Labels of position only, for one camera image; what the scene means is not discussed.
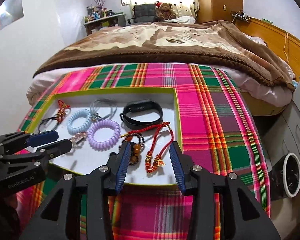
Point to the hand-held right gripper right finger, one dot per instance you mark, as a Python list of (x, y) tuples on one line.
[(177, 165)]

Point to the wooden desk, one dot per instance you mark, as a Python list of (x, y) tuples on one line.
[(102, 23)]

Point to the black smart band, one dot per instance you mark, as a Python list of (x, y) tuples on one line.
[(140, 105)]

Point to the black white-rimmed trash bin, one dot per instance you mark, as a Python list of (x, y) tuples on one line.
[(293, 175)]

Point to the white pillow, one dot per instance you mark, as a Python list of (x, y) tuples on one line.
[(182, 19)]

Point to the grey padded chair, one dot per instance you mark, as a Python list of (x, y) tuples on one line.
[(143, 13)]

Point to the wooden headboard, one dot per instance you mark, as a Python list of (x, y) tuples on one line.
[(277, 37)]

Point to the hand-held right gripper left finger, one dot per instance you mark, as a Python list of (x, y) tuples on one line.
[(122, 165)]

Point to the green-edged white cardboard box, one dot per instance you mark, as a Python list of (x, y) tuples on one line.
[(95, 160)]

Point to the pink green plaid cloth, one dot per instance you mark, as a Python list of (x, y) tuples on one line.
[(210, 130)]

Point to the brown patterned blanket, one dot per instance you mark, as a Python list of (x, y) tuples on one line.
[(165, 47)]

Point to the power strip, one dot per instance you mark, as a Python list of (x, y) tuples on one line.
[(240, 16)]

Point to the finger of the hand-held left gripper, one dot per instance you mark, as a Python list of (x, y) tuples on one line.
[(57, 148), (43, 137)]

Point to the white drawer cabinet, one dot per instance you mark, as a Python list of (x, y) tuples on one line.
[(290, 130)]

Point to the group of bottles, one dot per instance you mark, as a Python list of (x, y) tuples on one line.
[(97, 13)]

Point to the brown teddy bear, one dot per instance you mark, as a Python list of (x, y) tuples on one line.
[(165, 11)]

